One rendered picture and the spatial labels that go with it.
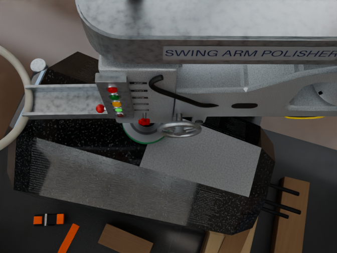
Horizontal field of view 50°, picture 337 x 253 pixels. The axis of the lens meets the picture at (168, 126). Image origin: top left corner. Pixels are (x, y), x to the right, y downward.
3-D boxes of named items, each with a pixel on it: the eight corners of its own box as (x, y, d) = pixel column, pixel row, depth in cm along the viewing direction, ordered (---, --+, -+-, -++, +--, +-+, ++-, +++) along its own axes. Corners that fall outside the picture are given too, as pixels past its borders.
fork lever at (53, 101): (205, 79, 142) (206, 73, 137) (207, 125, 136) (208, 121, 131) (30, 82, 143) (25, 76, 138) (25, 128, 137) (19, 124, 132)
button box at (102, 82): (134, 111, 119) (126, 72, 92) (133, 118, 118) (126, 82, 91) (109, 111, 119) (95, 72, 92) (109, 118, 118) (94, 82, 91)
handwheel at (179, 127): (198, 113, 131) (203, 97, 116) (199, 140, 128) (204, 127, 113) (156, 113, 130) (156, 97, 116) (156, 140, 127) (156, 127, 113)
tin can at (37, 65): (53, 74, 253) (48, 65, 240) (42, 83, 250) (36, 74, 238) (45, 64, 255) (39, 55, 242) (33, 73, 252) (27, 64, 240)
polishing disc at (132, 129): (128, 147, 153) (127, 146, 152) (117, 102, 159) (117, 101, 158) (176, 136, 155) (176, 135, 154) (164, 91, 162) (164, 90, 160)
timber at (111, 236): (100, 242, 219) (97, 242, 208) (109, 223, 223) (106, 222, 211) (146, 262, 217) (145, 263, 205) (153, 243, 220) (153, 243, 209)
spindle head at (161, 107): (212, 71, 139) (236, -4, 96) (215, 126, 132) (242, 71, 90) (119, 71, 138) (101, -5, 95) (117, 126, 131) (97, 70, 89)
